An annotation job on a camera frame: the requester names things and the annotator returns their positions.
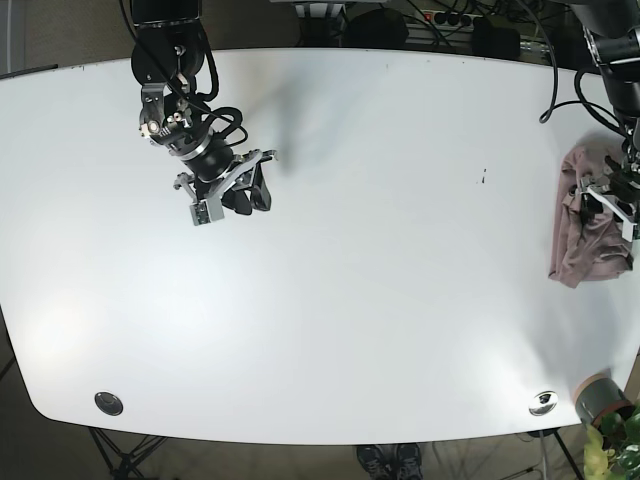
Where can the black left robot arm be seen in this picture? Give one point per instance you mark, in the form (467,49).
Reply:
(611,32)

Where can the dusty pink T-shirt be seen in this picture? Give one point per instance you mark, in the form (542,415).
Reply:
(586,246)

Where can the right metal table grommet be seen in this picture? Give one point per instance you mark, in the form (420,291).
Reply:
(543,403)

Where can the green potted plant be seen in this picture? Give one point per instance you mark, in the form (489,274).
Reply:
(611,451)

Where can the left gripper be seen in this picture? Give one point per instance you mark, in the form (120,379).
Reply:
(608,180)

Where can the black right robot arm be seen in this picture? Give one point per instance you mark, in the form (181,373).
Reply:
(173,63)

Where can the grey plant pot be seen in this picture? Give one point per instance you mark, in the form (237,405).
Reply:
(598,396)

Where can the left metal table grommet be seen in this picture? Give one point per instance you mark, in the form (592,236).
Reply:
(108,403)

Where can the person's dark shoes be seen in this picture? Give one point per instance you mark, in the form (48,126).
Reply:
(404,462)

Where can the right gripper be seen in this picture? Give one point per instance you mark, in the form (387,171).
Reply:
(216,178)

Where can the metal table grommet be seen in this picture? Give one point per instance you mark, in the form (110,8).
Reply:
(543,403)
(108,403)

